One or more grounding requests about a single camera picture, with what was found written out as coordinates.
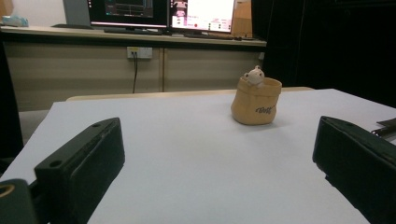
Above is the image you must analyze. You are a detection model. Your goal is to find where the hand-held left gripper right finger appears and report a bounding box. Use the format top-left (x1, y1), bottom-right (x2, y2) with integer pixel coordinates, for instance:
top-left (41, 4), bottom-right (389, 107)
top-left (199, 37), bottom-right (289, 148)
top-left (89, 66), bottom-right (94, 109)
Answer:
top-left (312, 116), bottom-right (396, 224)

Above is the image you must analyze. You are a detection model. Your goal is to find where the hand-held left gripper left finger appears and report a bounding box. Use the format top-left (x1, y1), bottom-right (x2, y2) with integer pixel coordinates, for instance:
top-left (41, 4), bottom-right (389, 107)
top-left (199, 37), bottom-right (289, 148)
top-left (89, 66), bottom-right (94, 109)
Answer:
top-left (33, 117), bottom-right (126, 224)

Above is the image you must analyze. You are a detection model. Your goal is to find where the tan holder with white figurine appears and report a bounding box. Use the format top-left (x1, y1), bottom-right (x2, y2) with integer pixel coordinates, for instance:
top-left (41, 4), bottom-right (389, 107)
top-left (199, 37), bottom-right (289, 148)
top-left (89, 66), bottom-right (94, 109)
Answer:
top-left (230, 64), bottom-right (283, 126)

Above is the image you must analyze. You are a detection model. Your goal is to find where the beige desk with cabinet panels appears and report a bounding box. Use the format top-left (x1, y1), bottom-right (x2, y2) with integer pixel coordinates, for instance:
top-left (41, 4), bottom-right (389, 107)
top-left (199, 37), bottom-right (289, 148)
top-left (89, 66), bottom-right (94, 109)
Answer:
top-left (0, 25), bottom-right (268, 112)

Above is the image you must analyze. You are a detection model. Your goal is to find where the black curtain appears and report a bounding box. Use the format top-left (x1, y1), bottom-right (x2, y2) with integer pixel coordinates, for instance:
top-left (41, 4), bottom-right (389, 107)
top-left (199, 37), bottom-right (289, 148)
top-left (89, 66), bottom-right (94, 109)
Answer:
top-left (251, 0), bottom-right (396, 108)
top-left (0, 38), bottom-right (24, 160)

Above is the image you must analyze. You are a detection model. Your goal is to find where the light wooden table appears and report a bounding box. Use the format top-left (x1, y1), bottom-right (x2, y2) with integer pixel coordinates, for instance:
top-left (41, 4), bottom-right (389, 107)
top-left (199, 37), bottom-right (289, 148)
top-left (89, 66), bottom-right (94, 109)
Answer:
top-left (65, 86), bottom-right (314, 103)

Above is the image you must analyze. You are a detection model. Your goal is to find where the white table cover board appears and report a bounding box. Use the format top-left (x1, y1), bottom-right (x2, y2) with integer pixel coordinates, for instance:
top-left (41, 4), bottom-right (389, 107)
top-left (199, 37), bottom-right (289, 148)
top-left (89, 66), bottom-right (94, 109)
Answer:
top-left (0, 88), bottom-right (396, 224)

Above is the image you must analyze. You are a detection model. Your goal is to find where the black keyboard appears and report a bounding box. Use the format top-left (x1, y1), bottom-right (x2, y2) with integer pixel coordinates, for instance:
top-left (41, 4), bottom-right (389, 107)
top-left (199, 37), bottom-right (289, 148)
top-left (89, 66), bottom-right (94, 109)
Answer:
top-left (183, 32), bottom-right (235, 41)
top-left (103, 27), bottom-right (163, 35)

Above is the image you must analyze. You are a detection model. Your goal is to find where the grey panel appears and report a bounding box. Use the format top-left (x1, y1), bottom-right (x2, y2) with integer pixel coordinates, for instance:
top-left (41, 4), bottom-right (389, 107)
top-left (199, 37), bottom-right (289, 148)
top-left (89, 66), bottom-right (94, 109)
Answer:
top-left (62, 0), bottom-right (92, 28)

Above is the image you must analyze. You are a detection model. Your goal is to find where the pale blue tissue pack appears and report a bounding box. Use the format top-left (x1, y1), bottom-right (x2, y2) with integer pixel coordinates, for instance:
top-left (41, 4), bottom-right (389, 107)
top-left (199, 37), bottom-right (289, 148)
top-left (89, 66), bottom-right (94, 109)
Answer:
top-left (1, 14), bottom-right (30, 28)

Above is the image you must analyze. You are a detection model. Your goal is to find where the dark screen monitor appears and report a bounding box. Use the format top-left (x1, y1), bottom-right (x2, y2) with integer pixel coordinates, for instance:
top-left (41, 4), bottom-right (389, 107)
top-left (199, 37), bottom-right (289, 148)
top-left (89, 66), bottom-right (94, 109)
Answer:
top-left (87, 0), bottom-right (169, 29)

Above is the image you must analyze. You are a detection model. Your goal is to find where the brown cardboard box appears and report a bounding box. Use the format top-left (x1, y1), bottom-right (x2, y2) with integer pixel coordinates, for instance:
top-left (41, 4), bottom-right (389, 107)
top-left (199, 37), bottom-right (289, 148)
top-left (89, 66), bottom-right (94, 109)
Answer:
top-left (231, 0), bottom-right (254, 38)

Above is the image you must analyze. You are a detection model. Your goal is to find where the bright screen monitor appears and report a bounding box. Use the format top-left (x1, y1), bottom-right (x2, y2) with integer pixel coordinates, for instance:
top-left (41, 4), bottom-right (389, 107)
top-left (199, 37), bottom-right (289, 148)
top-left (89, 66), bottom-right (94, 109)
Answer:
top-left (169, 0), bottom-right (236, 34)

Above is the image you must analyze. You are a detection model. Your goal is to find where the black power cable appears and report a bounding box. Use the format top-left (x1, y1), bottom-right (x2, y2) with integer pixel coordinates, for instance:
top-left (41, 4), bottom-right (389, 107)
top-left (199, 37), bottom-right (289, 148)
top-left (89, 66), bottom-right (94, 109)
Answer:
top-left (132, 51), bottom-right (139, 94)

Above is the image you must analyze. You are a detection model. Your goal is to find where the white wall power outlet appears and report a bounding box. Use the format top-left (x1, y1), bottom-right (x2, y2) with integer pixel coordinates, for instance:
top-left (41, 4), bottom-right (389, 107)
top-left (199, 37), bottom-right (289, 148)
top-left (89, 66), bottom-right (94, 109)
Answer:
top-left (126, 46), bottom-right (154, 60)

